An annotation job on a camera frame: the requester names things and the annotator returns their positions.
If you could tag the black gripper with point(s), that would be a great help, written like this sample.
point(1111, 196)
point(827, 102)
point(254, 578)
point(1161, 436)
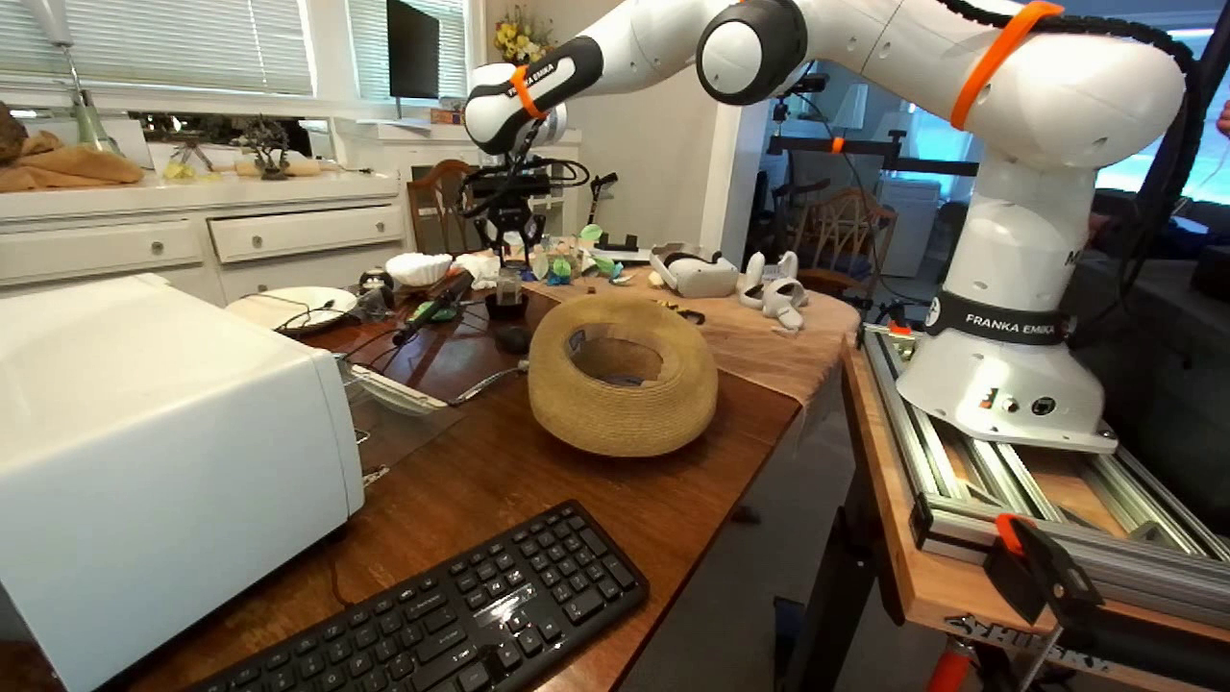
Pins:
point(514, 202)

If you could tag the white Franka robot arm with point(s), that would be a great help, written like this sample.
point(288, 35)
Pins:
point(1026, 254)

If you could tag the small jar white top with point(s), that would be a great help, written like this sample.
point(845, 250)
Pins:
point(509, 296)

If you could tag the white crumpled tissue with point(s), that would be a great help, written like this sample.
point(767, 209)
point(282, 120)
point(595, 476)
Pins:
point(416, 270)

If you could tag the yellow flower bouquet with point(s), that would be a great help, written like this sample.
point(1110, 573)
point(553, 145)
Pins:
point(521, 41)

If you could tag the black monitor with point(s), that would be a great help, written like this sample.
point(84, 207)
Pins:
point(414, 53)

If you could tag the large white plate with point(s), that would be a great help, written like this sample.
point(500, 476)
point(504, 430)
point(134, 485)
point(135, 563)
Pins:
point(276, 309)

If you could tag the dark metal figurine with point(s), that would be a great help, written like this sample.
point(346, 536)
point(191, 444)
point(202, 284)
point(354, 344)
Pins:
point(270, 152)
point(195, 155)

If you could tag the brown wicker chair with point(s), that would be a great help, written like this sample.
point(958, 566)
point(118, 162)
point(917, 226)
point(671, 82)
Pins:
point(841, 235)

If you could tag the black computer keyboard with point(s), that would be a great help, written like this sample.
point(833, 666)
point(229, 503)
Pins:
point(449, 617)

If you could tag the white drawer cabinet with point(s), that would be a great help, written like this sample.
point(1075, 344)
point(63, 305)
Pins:
point(127, 244)

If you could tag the white window blinds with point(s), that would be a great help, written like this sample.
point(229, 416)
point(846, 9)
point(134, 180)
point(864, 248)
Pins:
point(167, 43)

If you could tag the white toaster oven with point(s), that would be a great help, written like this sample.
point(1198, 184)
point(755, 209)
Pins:
point(157, 446)

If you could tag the tan cutting board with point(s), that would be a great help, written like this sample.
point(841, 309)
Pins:
point(79, 167)

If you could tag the wooden base board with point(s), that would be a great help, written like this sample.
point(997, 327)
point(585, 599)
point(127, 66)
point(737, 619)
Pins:
point(899, 540)

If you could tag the black metal stand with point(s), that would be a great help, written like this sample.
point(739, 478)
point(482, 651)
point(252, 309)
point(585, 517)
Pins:
point(841, 601)

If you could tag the black orange clamp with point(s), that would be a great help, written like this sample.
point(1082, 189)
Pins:
point(1050, 582)

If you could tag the aluminium rail frame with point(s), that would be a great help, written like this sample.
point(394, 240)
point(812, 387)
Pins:
point(1088, 513)

